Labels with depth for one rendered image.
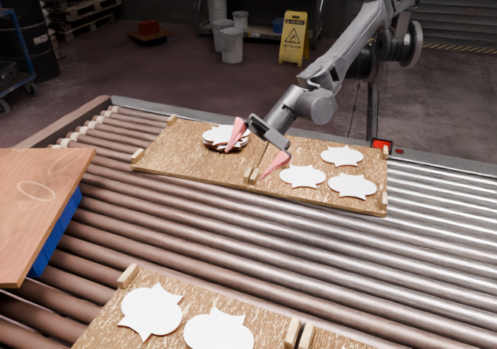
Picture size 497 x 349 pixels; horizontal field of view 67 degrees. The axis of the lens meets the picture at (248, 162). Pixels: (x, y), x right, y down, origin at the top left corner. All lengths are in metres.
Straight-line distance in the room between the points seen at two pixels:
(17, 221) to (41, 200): 0.08
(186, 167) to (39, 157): 0.43
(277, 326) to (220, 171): 0.57
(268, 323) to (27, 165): 0.80
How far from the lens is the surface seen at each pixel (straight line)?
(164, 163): 1.30
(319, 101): 0.76
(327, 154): 1.33
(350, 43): 0.95
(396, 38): 1.82
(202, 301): 0.89
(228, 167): 1.25
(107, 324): 0.90
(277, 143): 0.78
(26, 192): 1.14
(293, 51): 4.78
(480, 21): 5.96
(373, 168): 1.31
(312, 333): 0.85
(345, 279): 0.97
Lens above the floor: 1.66
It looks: 35 degrees down
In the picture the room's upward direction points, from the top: straight up
